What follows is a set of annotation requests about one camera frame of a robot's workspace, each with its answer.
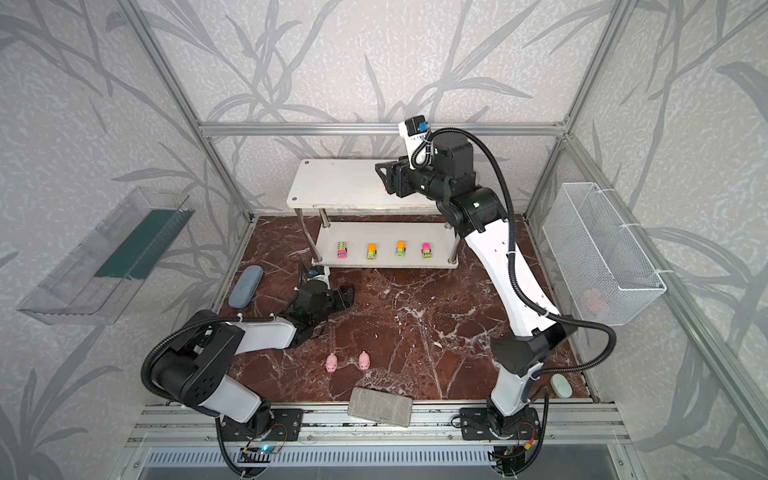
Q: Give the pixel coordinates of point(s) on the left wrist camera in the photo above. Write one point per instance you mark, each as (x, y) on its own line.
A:
(320, 273)

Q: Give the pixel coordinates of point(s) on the grey blue glasses case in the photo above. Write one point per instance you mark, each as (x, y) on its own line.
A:
(245, 287)

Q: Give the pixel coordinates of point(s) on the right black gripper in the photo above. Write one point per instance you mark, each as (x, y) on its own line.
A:
(393, 178)

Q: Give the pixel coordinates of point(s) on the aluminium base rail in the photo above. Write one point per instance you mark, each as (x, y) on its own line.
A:
(436, 423)

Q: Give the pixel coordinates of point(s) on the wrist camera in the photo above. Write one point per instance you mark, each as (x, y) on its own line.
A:
(414, 132)
(320, 273)

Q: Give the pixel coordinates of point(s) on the white two-tier shelf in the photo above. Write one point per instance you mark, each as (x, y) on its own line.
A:
(351, 186)

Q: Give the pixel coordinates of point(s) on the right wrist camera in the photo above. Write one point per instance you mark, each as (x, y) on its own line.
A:
(414, 132)

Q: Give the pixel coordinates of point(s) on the pink item in basket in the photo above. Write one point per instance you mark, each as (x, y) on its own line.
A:
(596, 303)

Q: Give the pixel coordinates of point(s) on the pink green mixer truck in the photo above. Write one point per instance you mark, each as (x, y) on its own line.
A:
(426, 251)

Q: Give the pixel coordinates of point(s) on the white wire mesh basket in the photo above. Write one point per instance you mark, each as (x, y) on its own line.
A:
(595, 248)

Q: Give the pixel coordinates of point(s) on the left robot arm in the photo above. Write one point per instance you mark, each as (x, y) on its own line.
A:
(191, 366)

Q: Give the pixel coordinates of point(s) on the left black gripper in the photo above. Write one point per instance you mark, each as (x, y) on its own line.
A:
(327, 291)

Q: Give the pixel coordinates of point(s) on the orange green mixer truck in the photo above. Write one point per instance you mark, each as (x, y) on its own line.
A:
(400, 251)

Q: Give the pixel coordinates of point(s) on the grey sponge block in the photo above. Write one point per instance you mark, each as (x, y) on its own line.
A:
(380, 407)

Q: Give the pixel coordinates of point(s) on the pale green soap bar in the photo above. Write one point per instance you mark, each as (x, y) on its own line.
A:
(561, 386)

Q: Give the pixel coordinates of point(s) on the pink green toy truck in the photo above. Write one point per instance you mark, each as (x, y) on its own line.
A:
(342, 251)

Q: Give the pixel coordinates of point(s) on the green circuit board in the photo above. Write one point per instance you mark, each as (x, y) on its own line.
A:
(259, 454)

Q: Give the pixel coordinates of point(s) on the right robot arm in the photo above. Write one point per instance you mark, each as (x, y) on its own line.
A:
(485, 220)

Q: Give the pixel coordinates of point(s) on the clear plastic wall bin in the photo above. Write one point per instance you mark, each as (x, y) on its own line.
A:
(96, 282)

